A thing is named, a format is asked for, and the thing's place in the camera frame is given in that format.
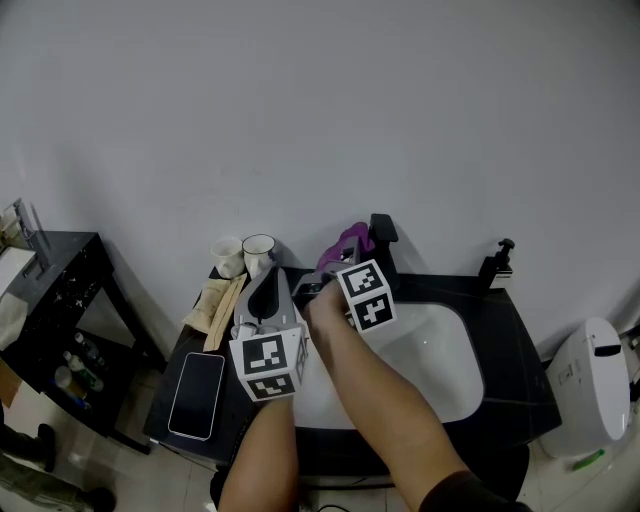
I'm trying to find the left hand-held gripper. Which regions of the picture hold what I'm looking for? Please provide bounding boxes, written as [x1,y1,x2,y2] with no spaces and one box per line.
[228,267,310,403]

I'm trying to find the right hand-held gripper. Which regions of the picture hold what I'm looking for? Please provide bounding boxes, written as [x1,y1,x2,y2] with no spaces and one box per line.
[293,237,397,334]

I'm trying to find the purple cloth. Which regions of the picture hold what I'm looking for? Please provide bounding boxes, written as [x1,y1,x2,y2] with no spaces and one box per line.
[317,222,376,269]

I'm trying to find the black faucet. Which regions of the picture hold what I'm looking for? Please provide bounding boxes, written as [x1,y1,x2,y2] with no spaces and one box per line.
[367,213,401,296]

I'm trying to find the person's right forearm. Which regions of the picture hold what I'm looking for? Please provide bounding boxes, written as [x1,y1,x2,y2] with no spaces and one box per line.
[307,314,474,512]

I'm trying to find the person's left forearm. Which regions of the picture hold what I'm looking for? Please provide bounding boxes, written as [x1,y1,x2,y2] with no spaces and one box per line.
[215,394,301,512]

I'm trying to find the person's right hand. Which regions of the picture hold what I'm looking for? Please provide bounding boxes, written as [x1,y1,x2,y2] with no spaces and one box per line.
[305,282,354,329]

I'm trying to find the white mug with blue print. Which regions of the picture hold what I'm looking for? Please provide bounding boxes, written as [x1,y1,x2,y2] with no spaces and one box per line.
[242,233,278,280]

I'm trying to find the brown kraft paper sleeve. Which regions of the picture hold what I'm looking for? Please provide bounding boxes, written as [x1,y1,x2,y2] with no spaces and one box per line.
[202,272,249,353]

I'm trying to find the plain white mug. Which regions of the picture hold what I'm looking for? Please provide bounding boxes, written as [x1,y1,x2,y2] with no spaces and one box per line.
[209,236,246,280]

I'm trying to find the beige packet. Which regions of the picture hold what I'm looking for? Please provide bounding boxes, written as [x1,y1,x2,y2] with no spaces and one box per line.
[182,277,234,334]

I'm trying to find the smartphone with dark screen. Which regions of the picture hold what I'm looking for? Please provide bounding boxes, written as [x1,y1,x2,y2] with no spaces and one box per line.
[167,351,226,442]

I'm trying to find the large white sink basin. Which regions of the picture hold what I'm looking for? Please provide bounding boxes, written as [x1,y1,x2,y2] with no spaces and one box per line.
[292,299,486,431]

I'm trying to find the clear bottle with dark label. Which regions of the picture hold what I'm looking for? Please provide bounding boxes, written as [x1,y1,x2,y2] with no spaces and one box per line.
[74,332,107,369]

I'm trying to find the black vanity cabinet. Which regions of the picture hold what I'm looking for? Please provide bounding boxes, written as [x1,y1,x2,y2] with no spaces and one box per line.
[142,267,564,476]

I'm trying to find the black marble-top stand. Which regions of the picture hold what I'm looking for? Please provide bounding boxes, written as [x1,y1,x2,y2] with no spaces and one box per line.
[0,230,169,456]

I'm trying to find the clear bottle with green label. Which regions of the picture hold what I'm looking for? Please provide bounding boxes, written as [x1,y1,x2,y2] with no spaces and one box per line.
[62,349,105,393]

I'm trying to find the jar with yellow contents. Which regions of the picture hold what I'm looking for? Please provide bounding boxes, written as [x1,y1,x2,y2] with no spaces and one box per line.
[53,365,89,401]

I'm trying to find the blue tube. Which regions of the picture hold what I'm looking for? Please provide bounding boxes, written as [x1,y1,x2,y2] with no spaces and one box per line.
[49,379,94,411]

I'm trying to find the small white rectangular basin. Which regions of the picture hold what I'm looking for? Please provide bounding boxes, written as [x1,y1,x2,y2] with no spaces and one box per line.
[0,247,37,296]

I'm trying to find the white towel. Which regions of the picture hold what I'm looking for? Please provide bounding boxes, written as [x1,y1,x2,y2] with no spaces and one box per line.
[0,292,29,351]

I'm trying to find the person's black shirt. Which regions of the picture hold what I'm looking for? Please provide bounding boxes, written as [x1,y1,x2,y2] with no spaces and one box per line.
[419,469,531,512]

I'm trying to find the green plastic brush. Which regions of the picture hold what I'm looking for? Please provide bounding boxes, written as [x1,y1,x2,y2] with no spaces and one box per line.
[572,448,606,471]

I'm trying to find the black clamp mount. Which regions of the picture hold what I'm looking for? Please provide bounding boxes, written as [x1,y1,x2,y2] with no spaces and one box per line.
[477,238,516,291]

